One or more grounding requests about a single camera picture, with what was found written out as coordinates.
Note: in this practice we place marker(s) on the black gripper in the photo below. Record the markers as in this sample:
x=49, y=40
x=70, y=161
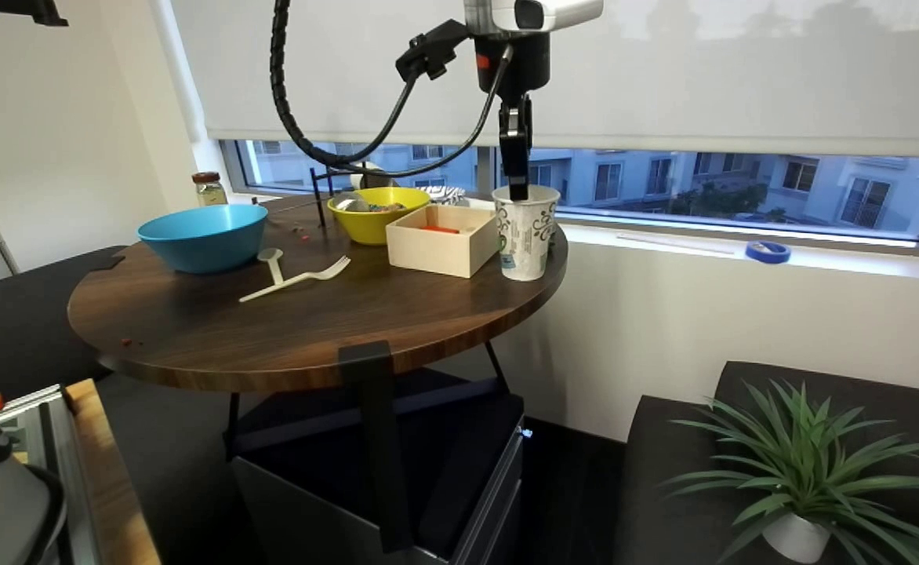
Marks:
x=512, y=66

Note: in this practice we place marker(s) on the small wooden box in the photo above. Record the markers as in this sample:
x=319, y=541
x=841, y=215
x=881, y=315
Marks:
x=444, y=239

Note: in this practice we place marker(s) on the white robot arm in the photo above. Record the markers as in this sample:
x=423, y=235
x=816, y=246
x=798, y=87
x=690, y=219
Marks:
x=526, y=17

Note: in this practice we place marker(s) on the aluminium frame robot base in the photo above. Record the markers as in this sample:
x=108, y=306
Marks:
x=62, y=485

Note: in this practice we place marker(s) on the yellow bowl with beads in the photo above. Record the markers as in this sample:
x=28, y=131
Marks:
x=368, y=212

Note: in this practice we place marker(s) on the white roller blind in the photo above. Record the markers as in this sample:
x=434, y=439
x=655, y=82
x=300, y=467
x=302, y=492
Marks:
x=832, y=76

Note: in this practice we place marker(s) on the white plastic fork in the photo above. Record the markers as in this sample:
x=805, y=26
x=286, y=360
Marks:
x=300, y=279

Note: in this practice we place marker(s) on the blue tape roll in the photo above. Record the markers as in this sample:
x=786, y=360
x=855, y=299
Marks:
x=767, y=253

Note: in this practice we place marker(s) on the spice jar with brown lid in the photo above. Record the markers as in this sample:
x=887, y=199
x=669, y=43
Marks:
x=209, y=189

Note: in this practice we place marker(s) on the blue bowl with beads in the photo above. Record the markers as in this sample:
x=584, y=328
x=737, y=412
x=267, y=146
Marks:
x=206, y=239

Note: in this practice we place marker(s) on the dark grey couch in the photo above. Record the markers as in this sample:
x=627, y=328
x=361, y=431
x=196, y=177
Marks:
x=658, y=528

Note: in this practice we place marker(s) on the green potted plant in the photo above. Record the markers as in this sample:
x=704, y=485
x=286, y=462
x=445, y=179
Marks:
x=798, y=458

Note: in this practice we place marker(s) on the black wire stand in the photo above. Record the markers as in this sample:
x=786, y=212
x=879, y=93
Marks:
x=327, y=184

